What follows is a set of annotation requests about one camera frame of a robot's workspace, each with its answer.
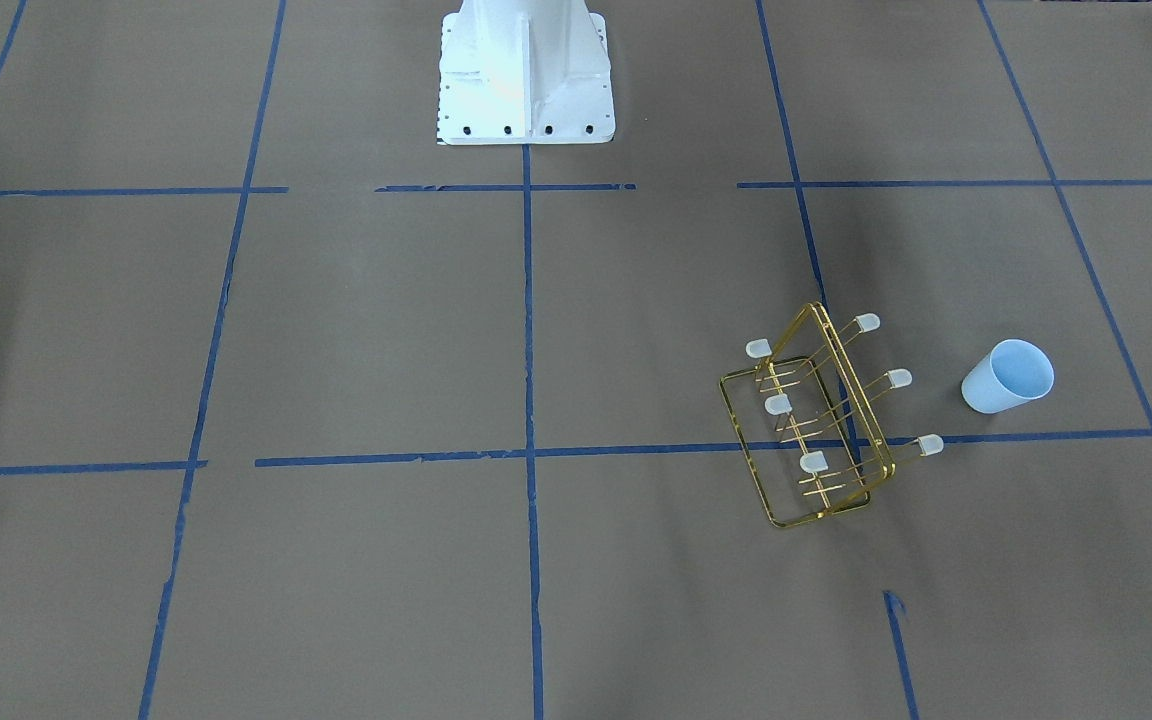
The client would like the light blue plastic cup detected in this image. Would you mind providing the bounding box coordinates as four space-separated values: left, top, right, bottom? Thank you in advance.
960 338 1055 414

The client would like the gold wire cup holder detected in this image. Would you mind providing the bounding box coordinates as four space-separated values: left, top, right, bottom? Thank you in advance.
718 302 946 530

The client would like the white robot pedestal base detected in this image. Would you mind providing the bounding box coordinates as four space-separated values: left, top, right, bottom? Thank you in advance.
435 1 616 146

